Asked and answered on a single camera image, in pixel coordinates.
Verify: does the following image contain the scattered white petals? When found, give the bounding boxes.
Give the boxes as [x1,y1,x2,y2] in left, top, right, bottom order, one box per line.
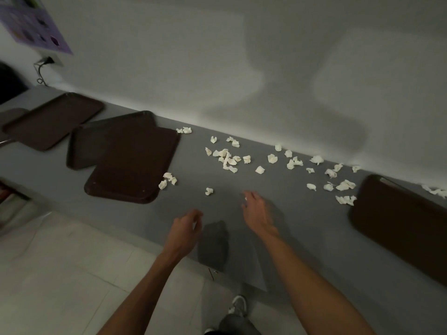
[158,126,447,206]

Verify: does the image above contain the person's right forearm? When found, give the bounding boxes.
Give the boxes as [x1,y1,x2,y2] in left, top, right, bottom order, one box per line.
[265,230,377,335]

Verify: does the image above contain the black power cable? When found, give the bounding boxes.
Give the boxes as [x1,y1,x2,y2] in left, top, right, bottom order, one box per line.
[34,58,54,86]

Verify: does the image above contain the person's left hand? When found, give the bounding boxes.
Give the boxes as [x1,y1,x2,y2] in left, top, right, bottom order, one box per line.
[163,209,204,259]

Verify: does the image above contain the grey trouser leg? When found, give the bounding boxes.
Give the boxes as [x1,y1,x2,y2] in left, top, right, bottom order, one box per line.
[217,314,263,335]

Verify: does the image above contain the person's left forearm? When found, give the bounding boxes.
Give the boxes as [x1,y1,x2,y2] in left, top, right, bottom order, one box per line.
[96,250,186,335]

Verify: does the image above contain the white sneaker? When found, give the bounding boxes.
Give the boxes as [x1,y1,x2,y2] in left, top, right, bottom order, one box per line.
[228,295,249,317]

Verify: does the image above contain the purple wall poster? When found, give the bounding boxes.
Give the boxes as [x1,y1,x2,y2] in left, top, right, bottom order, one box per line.
[0,0,74,56]

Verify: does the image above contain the person's right hand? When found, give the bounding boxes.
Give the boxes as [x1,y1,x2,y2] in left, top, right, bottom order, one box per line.
[242,191,280,239]

